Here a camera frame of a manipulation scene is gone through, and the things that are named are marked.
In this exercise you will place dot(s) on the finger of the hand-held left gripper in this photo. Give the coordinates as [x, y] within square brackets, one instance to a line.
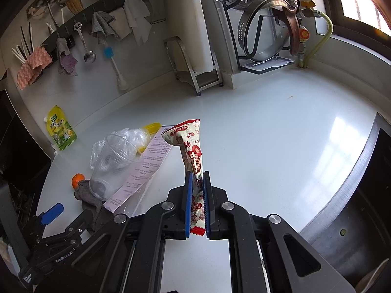
[52, 213]
[81, 221]

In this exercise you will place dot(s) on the steel steamer pot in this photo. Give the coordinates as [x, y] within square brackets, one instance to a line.
[265, 36]

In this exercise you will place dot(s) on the long paper receipt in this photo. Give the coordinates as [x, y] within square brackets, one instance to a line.
[152, 158]

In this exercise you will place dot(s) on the white hanging cloth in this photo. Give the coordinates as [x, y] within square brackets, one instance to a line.
[137, 15]

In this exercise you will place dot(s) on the dark stove top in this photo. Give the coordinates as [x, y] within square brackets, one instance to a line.
[18, 158]

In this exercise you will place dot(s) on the black wall hook rail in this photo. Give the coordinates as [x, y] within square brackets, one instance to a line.
[104, 3]

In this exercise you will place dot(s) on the black pot rack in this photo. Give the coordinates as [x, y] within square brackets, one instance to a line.
[262, 67]

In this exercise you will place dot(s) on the metal spoon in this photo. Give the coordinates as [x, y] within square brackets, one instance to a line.
[89, 56]

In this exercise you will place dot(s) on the steel sink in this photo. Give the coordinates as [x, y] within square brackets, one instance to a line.
[351, 219]

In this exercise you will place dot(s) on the metal cutting board rack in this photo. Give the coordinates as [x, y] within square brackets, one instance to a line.
[195, 79]

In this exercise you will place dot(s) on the pink wavy cloth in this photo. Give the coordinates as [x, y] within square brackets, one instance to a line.
[33, 64]

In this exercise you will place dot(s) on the small orange fruit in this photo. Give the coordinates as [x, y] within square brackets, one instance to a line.
[78, 180]

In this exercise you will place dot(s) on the yellow green spout pouch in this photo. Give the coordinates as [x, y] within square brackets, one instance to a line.
[61, 131]

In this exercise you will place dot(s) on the white cutting board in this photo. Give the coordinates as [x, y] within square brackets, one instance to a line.
[189, 21]

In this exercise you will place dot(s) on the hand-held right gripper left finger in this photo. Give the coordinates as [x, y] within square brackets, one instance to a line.
[188, 204]

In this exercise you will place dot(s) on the purple grey cloth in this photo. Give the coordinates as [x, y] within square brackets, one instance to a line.
[67, 62]

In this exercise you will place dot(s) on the dark chopsticks pair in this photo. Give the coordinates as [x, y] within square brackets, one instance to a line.
[26, 39]

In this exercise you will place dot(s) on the brown rimmed pan lid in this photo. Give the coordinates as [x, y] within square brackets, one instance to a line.
[294, 27]

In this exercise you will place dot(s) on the red and white snack wrapper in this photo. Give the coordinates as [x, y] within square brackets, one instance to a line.
[191, 155]

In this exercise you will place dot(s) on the window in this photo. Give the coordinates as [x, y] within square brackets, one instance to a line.
[360, 3]

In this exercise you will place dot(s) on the yellow gas valve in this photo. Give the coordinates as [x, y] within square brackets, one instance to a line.
[307, 4]

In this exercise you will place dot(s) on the white chopsticks bundle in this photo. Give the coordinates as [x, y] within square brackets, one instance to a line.
[20, 55]

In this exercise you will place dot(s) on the metal ladle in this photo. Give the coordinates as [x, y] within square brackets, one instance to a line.
[39, 4]

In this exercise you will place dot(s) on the clear plastic bag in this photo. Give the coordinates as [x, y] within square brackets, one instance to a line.
[134, 135]

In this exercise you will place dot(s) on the blue bottle brush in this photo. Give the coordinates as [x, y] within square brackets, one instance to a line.
[108, 52]

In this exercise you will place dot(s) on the grey hanging dishcloth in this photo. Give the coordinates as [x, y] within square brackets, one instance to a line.
[102, 24]

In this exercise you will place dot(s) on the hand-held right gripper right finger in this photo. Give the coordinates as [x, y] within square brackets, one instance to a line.
[207, 207]

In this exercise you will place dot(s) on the beige hanging cloth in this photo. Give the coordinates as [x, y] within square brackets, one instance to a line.
[122, 27]

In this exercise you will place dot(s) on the clear plastic cup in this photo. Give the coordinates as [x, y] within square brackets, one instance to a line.
[113, 171]

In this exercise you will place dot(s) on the grey rag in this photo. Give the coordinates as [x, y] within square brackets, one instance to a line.
[91, 201]

